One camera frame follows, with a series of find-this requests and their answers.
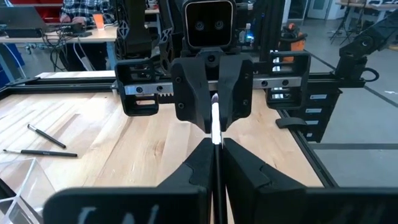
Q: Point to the black frame clamp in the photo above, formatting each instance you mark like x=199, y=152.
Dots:
x=290, y=122

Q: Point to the person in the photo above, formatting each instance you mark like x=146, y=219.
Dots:
x=87, y=7

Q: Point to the person's hand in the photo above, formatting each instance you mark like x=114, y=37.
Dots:
x=66, y=18
x=79, y=21

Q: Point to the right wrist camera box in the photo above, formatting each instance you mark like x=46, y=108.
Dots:
x=208, y=25

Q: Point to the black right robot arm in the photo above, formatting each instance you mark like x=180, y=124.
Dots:
x=133, y=28

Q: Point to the white door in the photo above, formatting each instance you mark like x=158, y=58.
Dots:
x=320, y=7

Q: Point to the orange black shop vacuum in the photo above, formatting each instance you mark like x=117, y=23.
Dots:
x=295, y=45

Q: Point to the orange cup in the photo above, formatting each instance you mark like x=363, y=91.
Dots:
x=98, y=21

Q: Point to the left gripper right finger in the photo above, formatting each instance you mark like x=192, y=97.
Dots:
x=280, y=205

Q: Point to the clear acrylic three-compartment organizer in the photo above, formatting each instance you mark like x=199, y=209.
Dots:
x=31, y=186

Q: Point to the thin brush white ferrule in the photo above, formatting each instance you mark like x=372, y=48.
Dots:
x=216, y=124

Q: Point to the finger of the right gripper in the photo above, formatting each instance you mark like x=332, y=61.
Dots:
x=189, y=93
x=236, y=90

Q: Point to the thin black makeup brush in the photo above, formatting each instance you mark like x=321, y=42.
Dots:
x=46, y=136
x=46, y=152

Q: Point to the wooden desk blue legs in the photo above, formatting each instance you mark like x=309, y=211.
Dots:
x=99, y=35

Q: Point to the black laptop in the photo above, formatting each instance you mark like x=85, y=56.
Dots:
x=21, y=18

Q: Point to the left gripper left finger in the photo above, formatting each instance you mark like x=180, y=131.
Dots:
x=140, y=205

